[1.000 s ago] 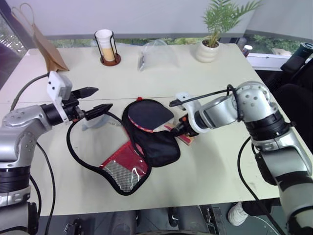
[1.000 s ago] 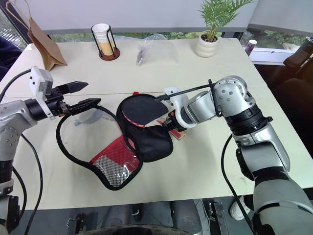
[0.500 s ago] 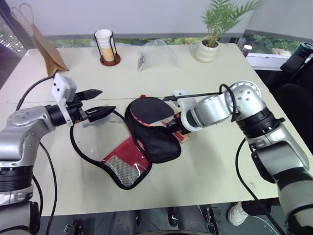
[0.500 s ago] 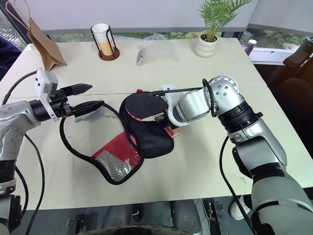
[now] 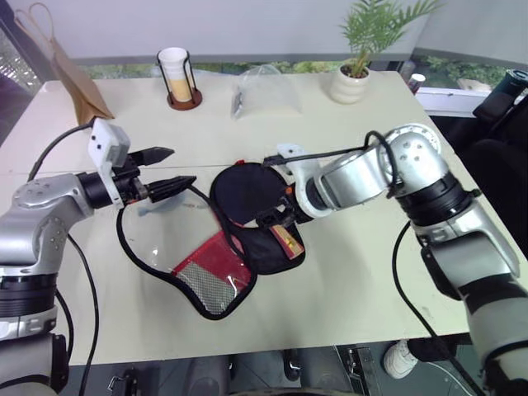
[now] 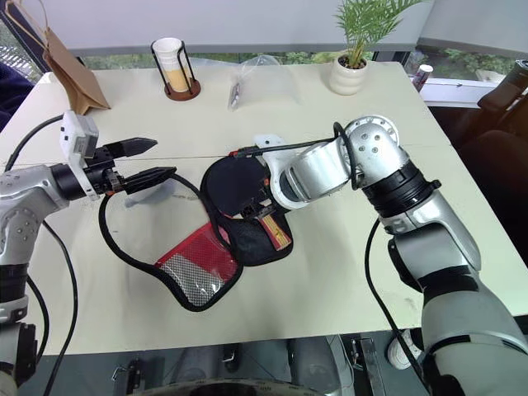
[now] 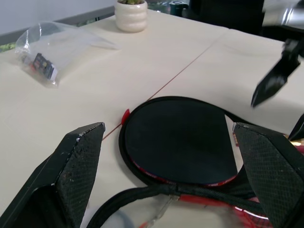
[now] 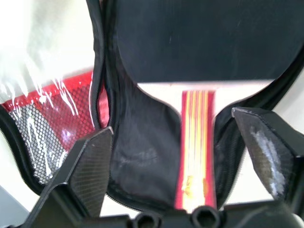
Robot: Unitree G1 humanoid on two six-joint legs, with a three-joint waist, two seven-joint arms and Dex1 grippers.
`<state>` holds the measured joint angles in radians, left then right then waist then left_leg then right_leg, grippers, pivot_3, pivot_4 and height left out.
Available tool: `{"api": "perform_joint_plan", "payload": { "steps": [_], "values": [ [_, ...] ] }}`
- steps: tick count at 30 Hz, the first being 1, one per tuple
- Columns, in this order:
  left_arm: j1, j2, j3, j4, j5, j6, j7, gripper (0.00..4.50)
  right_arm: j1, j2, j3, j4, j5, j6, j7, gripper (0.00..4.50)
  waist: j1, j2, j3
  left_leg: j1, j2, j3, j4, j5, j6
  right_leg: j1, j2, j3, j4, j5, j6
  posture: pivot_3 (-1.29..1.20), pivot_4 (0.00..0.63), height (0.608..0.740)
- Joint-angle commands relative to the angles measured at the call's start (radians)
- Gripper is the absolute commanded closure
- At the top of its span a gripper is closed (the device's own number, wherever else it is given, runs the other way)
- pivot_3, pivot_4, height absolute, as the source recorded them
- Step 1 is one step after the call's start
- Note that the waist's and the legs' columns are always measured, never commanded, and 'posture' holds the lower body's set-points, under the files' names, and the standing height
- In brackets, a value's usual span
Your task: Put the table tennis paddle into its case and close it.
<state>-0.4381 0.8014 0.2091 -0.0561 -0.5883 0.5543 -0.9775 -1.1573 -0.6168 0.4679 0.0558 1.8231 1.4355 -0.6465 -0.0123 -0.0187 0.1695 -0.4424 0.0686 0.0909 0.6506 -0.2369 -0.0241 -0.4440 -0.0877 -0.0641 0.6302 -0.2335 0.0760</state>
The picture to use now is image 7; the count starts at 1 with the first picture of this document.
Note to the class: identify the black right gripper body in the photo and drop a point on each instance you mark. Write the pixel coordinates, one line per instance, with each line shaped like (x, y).
(293, 48)

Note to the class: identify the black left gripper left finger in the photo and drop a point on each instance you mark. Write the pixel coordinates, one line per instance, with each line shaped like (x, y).
(71, 175)

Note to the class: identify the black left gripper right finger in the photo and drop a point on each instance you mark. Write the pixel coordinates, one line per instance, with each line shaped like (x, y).
(268, 171)

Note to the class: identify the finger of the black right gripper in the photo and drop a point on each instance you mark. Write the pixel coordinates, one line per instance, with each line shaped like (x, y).
(273, 83)

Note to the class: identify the black and red paddle case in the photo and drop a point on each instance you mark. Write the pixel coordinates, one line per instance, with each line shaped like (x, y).
(197, 193)

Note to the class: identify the black rubber table tennis paddle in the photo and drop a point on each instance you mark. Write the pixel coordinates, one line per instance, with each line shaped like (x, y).
(175, 142)

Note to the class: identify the small black card pack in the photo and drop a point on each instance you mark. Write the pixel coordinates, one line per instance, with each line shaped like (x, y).
(44, 65)

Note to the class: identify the dark green mug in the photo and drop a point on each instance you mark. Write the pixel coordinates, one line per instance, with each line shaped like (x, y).
(177, 8)

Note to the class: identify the clear plastic bag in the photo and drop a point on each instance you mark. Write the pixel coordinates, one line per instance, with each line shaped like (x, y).
(69, 45)

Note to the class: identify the white ribbed plant pot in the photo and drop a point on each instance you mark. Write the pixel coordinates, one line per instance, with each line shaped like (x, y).
(131, 17)

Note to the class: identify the small green succulent plant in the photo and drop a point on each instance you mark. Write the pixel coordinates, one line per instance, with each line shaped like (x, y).
(130, 1)

